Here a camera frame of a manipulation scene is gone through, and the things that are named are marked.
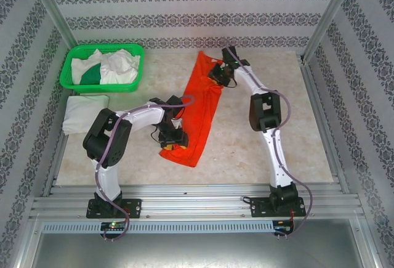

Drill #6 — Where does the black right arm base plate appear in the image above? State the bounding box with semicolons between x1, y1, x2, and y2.
249;196;305;218

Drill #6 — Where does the orange t-shirt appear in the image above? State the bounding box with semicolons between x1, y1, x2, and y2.
158;51;223;169

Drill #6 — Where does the grey slotted cable duct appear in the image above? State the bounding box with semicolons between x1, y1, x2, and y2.
41;221;275;234

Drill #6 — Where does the left controller circuit board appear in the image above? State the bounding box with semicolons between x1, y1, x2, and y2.
100;221;129;231

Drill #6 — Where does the aluminium corner post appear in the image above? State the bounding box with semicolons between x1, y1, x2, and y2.
300;0;361;65
29;0;78;47

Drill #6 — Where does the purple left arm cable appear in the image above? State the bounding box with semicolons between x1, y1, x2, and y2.
94;94;195;242

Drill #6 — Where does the right controller circuit board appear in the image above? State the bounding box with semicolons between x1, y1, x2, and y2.
273;220;295;235

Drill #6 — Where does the grey sheet metal panel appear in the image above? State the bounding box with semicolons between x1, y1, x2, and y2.
29;233;378;268

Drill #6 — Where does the green plastic basket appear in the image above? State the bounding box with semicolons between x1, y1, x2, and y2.
59;43;145;94

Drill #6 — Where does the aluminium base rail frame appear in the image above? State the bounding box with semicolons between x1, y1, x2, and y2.
29;183;364;219

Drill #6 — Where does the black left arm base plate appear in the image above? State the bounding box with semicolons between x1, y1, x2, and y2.
86;198;142;219

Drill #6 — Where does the folded white t-shirt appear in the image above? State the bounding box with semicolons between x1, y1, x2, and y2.
62;94;110;135

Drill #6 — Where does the aluminium side rail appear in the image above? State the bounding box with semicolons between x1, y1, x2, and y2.
300;60;352;195
42;132;70;197

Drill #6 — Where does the controller circuit board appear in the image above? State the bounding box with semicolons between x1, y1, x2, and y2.
273;220;295;235
100;221;129;231

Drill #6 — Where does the green t-shirt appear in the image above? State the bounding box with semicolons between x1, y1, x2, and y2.
79;63;102;85

